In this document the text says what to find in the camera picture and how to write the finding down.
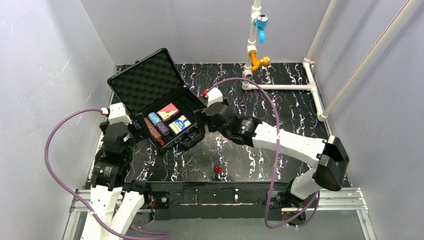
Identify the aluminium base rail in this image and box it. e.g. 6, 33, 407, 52
62, 188, 377, 240

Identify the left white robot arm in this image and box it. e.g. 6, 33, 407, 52
81, 111, 145, 240

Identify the purple poker chip stack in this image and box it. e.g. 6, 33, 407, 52
155, 121, 170, 136

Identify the red dice pair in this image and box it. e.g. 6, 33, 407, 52
213, 165, 224, 174

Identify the white PVC pipe frame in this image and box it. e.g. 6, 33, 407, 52
241, 0, 424, 122

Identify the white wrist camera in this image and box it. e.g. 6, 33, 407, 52
108, 102, 133, 125
205, 87, 224, 107

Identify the light blue poker chip stack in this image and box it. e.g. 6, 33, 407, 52
147, 112, 162, 126

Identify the blue playing card box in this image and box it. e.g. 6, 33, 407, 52
168, 115, 192, 135

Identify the black foam-lined poker case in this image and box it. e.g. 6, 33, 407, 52
107, 48, 206, 153

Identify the red playing card box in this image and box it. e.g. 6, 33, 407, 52
156, 102, 180, 122

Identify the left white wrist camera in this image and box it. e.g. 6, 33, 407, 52
108, 102, 133, 125

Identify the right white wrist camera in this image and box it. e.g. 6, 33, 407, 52
205, 87, 224, 107

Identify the orange black poker chip stack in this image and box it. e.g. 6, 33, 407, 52
144, 117, 162, 142

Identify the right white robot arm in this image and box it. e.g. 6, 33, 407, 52
194, 102, 350, 206

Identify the orange pipe fitting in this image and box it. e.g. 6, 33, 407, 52
249, 50, 271, 72

